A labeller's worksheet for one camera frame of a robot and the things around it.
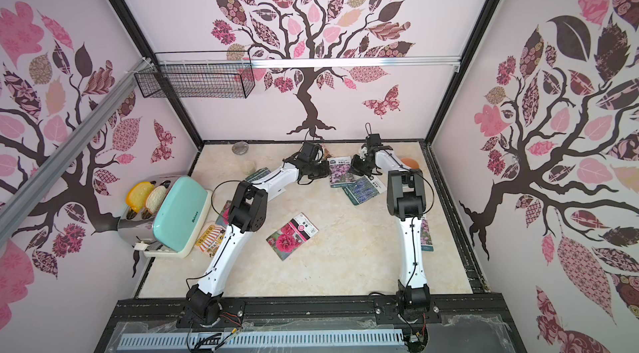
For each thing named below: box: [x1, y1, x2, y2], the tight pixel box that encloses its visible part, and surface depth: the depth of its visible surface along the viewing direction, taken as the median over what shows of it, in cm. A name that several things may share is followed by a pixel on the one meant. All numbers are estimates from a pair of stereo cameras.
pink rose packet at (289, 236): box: [265, 212, 320, 262], surface depth 92 cm
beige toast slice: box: [144, 184, 167, 215], surface depth 81 cm
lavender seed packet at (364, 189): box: [342, 174, 387, 206], surface depth 105 cm
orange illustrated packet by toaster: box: [194, 224, 226, 258], surface depth 91 cm
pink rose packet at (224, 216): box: [214, 199, 233, 228], surface depth 96 cm
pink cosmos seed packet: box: [326, 155, 357, 188], surface depth 109 cm
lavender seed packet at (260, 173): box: [245, 167, 272, 183], surface depth 110 cm
